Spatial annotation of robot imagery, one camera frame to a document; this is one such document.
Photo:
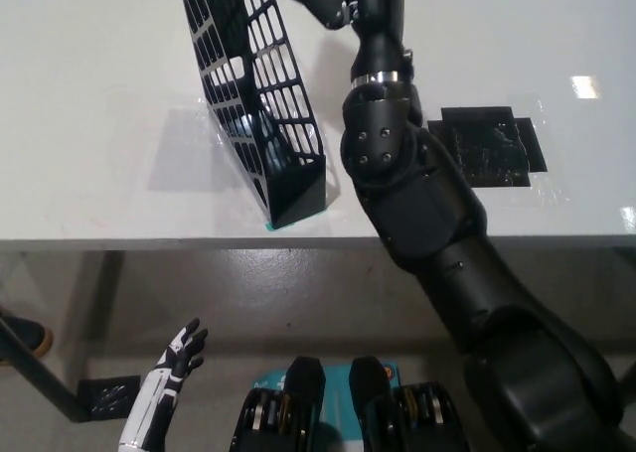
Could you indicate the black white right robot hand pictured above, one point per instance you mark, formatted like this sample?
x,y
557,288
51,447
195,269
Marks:
x,y
382,0

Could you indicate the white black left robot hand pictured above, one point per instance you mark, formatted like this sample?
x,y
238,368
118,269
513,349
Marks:
x,y
159,397

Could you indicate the black mesh magazine shelf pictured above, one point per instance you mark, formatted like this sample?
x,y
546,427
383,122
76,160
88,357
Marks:
x,y
298,189

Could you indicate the black metal table leg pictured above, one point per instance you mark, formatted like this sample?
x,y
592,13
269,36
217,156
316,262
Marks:
x,y
45,372

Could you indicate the black shoe with tan sole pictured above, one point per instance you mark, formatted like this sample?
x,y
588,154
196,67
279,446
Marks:
x,y
25,335

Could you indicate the black tape patch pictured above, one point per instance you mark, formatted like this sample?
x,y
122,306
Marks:
x,y
487,144

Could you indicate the teal tape piece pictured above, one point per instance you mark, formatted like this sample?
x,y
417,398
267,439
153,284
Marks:
x,y
272,226

